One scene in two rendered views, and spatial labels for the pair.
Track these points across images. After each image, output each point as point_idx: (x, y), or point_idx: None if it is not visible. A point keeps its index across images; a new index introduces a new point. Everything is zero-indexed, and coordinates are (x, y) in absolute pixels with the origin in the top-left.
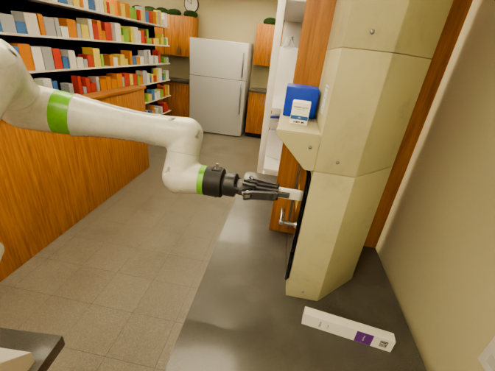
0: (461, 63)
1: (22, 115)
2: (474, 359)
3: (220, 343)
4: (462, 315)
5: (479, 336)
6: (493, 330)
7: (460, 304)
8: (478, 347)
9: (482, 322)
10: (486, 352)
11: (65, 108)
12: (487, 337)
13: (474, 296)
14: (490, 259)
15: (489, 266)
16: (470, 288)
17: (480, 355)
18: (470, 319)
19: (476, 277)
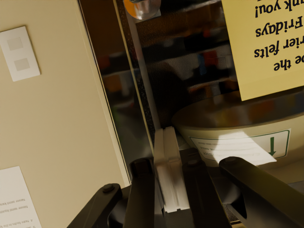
0: None
1: None
2: (26, 18)
3: None
4: (68, 27)
5: (42, 39)
6: (42, 59)
7: (79, 32)
8: (34, 30)
9: (52, 51)
10: (26, 41)
11: None
12: (39, 48)
13: (78, 56)
14: (97, 97)
15: (92, 92)
16: (87, 56)
17: (25, 32)
18: (60, 36)
19: (91, 71)
